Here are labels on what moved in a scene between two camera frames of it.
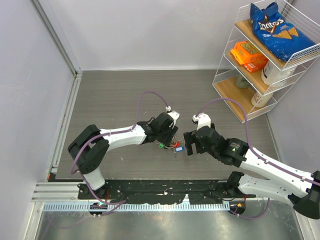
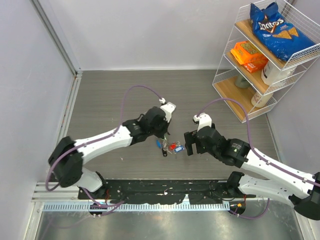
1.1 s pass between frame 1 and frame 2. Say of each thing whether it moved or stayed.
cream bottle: stayed
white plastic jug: stayed
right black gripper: stayed
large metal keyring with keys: moved
